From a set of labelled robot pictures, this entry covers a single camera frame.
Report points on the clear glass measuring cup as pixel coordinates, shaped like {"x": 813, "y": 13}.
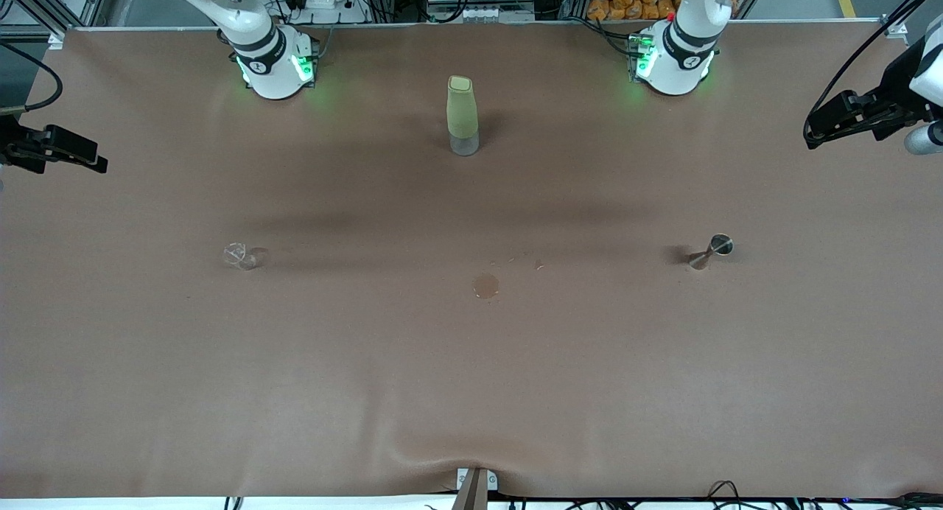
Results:
{"x": 241, "y": 256}

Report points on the brown leather table mat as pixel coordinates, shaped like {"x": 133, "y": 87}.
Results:
{"x": 368, "y": 385}

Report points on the white terminal strip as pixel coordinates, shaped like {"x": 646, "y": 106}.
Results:
{"x": 486, "y": 14}

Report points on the tall green frosted bottle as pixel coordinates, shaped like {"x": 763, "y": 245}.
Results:
{"x": 463, "y": 112}

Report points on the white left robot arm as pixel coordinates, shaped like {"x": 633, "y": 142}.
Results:
{"x": 678, "y": 60}

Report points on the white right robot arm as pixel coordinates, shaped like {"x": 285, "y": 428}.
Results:
{"x": 272, "y": 68}

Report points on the orange snack bag pile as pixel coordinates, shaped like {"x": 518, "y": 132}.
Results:
{"x": 626, "y": 1}

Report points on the brown liquid puddle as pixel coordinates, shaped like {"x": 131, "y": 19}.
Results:
{"x": 486, "y": 285}

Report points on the metal mount bracket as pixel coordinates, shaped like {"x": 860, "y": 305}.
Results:
{"x": 475, "y": 488}

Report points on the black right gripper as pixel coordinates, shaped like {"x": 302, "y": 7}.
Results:
{"x": 11, "y": 143}

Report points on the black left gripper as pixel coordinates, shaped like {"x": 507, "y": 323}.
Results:
{"x": 896, "y": 79}

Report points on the steel double cone jigger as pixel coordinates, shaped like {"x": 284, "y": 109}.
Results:
{"x": 718, "y": 246}

